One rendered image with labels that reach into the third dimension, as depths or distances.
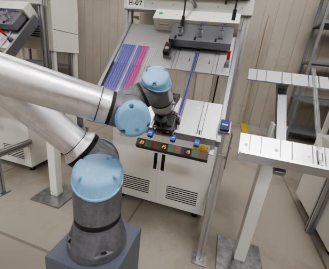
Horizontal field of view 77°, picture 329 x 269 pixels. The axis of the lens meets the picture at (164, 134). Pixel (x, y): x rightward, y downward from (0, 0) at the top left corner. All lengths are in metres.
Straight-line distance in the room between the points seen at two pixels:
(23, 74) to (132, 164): 1.13
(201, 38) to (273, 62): 3.24
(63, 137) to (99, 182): 0.18
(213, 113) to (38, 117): 0.72
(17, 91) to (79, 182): 0.21
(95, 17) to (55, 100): 4.91
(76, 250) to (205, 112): 0.75
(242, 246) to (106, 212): 0.98
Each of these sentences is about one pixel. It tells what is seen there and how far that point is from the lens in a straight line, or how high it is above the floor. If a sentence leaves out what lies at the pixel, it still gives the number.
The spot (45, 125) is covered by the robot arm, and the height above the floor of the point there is 0.84.
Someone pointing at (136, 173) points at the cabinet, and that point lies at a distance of 1.50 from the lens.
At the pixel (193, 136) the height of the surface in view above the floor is 0.72.
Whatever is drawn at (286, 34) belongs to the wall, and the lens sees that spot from 4.46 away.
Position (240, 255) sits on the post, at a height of 0.05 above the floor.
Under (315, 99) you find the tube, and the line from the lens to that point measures 1.09.
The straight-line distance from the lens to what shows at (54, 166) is 1.64.
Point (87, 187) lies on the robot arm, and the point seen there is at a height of 0.76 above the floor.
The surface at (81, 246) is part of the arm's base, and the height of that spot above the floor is 0.60.
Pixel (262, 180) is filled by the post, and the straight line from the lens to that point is 1.13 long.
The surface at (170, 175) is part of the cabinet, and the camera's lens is 1.42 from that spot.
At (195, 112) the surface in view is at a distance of 1.02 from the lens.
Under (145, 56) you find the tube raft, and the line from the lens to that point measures 1.27.
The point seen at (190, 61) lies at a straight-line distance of 1.22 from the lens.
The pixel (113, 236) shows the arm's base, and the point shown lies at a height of 0.61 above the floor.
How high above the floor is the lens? 1.03
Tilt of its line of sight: 19 degrees down
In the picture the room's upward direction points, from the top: 7 degrees clockwise
